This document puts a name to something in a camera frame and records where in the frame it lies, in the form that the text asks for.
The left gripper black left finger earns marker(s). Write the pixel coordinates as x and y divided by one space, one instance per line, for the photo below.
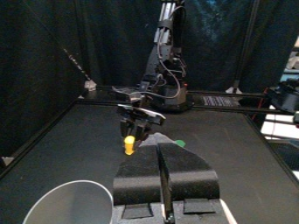
136 178

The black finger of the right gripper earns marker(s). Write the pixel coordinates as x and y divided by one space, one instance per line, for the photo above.
127 128
141 131

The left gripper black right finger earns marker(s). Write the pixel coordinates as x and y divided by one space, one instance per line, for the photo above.
191 178

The yellow toy can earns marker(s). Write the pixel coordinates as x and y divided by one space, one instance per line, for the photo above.
129 145

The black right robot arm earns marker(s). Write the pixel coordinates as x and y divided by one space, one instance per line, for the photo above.
165 70

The grey bowl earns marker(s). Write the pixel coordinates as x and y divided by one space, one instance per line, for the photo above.
72 204

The grey toy piece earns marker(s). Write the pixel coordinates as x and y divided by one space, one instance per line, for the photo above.
155 138

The green toy piece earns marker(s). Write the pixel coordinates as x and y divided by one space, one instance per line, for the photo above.
180 143

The black cloth curtain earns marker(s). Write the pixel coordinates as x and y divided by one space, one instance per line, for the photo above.
47 52

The black gear beside table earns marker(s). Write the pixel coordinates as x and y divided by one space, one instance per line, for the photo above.
286 97

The white frame corner bracket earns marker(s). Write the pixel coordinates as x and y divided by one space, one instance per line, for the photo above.
89 85

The black frame upright pole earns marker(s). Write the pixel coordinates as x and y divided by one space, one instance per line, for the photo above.
244 46

